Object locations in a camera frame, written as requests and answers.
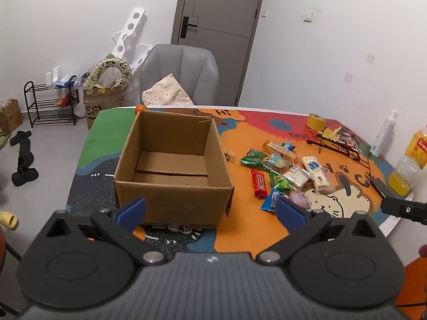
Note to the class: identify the blue and white bag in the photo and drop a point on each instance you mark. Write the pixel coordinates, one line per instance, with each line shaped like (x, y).
(68, 81)

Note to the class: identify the yellow candy wrappers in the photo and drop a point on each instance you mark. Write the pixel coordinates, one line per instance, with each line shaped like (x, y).
(331, 132)

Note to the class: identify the black shoe rack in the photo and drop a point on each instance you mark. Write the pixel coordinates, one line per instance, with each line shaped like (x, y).
(50, 110)

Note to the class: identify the small packets in rack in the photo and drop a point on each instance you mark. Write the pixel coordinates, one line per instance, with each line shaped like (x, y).
(348, 138)

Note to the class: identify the pale blue cracker packet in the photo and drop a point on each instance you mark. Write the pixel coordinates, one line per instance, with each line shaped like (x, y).
(276, 162)

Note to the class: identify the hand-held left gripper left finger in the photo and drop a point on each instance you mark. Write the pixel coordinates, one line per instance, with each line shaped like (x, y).
(131, 212)

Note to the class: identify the purple snack packet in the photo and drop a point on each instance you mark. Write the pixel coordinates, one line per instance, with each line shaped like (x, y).
(300, 199)

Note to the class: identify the yellow juice bottle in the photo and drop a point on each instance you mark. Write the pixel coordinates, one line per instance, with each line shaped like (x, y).
(408, 166)

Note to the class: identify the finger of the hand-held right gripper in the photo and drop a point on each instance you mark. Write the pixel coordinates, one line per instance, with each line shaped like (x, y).
(405, 209)

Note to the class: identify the colourful cartoon table mat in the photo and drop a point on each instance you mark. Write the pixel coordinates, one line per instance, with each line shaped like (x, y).
(253, 120)

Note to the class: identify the green floor mat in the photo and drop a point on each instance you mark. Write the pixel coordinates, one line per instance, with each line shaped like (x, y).
(3, 140)

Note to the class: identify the small cardboard box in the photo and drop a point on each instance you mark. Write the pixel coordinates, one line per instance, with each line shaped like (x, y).
(10, 115)

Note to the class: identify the silver snack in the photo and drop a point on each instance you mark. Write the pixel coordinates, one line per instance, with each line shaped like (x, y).
(297, 177)

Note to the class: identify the white perforated board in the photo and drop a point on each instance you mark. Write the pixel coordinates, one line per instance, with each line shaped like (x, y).
(128, 30)

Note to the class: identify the dotted cream pillow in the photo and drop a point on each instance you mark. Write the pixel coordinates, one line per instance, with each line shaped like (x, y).
(165, 91)

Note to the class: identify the white spray bottle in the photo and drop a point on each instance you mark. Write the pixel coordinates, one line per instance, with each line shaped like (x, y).
(383, 133)

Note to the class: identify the white plastic holder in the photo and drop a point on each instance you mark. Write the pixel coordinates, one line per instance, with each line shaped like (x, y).
(53, 76)

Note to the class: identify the white plastic bag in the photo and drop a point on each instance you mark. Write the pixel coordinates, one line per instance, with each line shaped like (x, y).
(80, 108)

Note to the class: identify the red snack packet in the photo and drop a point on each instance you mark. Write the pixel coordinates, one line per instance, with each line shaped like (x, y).
(259, 184)

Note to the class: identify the grey interior door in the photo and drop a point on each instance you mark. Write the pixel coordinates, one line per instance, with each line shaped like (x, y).
(220, 33)

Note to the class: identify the orange-ended cracker packet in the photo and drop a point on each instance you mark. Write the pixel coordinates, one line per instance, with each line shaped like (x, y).
(272, 146)

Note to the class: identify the white packet with blue label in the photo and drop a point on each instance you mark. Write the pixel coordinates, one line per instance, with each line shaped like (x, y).
(317, 173)

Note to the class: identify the yellow slipper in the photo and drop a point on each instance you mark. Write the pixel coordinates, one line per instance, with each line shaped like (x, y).
(8, 220)

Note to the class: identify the dark green snack packet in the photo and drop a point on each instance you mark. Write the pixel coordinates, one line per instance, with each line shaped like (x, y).
(252, 157)

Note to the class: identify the grey chair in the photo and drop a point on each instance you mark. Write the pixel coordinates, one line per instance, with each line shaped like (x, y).
(186, 70)

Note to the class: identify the small beige object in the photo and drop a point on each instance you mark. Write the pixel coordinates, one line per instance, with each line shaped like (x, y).
(229, 155)

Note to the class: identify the red item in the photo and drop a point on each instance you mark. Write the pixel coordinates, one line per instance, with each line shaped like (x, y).
(65, 100)

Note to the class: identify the bright green snack packet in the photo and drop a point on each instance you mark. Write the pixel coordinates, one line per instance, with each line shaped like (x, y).
(278, 182)

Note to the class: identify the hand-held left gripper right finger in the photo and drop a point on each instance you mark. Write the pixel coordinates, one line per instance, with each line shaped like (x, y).
(291, 216)

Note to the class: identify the black shoe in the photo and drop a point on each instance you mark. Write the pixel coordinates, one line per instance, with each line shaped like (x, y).
(20, 137)
(26, 155)
(25, 177)

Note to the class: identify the yellow tape roll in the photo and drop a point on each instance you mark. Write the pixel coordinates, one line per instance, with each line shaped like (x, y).
(316, 122)

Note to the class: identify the brown shipping box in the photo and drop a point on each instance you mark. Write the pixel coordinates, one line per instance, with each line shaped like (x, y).
(103, 105)

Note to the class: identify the person's right hand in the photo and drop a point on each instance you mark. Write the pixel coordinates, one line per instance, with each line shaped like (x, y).
(424, 250)

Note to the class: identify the blue and green snack packet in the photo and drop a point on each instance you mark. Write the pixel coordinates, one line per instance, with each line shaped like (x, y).
(289, 146)

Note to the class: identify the tangerine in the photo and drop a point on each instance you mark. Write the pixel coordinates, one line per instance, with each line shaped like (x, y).
(140, 108)

